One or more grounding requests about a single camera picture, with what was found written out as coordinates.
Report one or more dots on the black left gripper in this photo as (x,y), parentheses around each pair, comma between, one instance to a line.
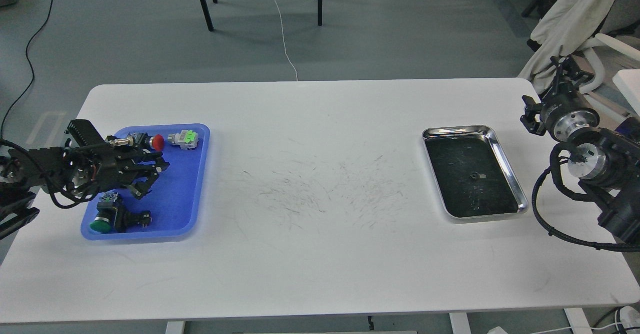
(96,171)

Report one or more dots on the silver metal tray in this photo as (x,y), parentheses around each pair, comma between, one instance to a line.
(453,154)

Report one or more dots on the green grey switch part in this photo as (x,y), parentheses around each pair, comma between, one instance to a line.
(185,139)

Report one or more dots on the black switch contact block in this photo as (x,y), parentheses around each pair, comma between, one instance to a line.
(125,219)

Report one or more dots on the white chair with cloth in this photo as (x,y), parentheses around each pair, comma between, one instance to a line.
(568,24)

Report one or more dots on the blue plastic tray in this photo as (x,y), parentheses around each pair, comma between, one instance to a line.
(174,198)

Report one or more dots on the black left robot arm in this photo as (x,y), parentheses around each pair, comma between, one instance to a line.
(24,170)

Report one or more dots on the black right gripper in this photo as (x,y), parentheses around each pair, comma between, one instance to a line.
(564,108)

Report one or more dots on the green push button switch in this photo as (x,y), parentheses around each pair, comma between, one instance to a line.
(108,217)

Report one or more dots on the red push button switch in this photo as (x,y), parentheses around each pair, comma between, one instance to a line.
(148,142)

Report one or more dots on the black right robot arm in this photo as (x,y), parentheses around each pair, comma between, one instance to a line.
(588,163)

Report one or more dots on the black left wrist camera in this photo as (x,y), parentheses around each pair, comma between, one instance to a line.
(84,134)

